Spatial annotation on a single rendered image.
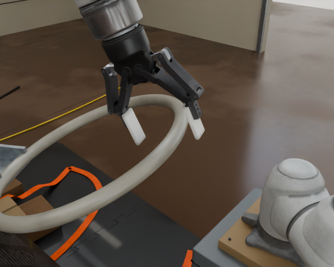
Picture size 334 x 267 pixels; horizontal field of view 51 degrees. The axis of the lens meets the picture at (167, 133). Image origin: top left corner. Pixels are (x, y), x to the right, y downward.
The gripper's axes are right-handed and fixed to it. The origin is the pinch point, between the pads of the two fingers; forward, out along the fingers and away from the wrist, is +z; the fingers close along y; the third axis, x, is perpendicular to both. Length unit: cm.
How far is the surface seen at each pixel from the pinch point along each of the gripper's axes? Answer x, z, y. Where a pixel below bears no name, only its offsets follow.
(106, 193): 15.5, 1.2, 4.6
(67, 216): 20.6, 1.6, 10.0
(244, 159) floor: -174, 134, 76
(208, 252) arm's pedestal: -15, 53, 17
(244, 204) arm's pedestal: -41, 57, 14
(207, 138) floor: -192, 121, 113
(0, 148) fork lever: 2, -2, 51
